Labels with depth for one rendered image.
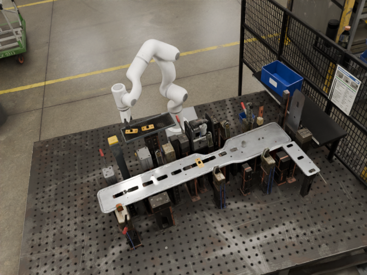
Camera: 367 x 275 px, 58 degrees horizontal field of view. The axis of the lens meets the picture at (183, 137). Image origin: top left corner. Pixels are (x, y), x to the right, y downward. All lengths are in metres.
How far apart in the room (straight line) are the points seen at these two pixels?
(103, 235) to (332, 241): 1.52
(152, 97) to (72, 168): 1.84
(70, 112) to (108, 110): 0.51
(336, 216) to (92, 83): 3.58
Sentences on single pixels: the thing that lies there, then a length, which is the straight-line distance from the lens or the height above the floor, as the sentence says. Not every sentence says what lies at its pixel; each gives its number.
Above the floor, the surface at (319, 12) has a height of 0.82.
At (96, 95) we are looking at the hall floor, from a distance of 4.63.
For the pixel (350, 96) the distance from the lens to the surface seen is 2.40.
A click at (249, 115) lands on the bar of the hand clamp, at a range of 2.41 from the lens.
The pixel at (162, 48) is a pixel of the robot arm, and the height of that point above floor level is 1.63.
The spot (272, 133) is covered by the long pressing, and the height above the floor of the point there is 1.00.
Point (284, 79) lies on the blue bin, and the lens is 2.87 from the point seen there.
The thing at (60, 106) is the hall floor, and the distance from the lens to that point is 4.68.
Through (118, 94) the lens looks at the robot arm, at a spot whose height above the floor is 1.53.
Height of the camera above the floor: 2.79
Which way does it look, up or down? 47 degrees down
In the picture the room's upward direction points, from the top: 8 degrees counter-clockwise
